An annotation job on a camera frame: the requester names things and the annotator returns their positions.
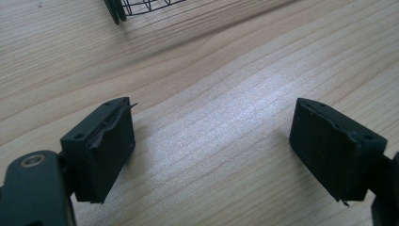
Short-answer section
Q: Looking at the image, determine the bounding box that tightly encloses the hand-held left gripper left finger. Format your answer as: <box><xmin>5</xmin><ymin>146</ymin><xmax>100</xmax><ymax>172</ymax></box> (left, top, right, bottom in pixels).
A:
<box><xmin>59</xmin><ymin>96</ymin><xmax>139</xmax><ymax>204</ymax></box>

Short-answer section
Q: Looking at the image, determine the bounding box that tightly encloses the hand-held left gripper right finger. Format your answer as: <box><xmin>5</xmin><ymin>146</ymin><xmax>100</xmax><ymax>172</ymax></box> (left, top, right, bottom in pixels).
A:
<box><xmin>288</xmin><ymin>97</ymin><xmax>389</xmax><ymax>207</ymax></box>

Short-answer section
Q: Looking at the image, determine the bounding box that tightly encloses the black wire basket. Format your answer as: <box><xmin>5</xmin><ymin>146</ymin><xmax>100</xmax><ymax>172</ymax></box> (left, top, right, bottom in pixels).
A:
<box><xmin>104</xmin><ymin>0</ymin><xmax>186</xmax><ymax>26</ymax></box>

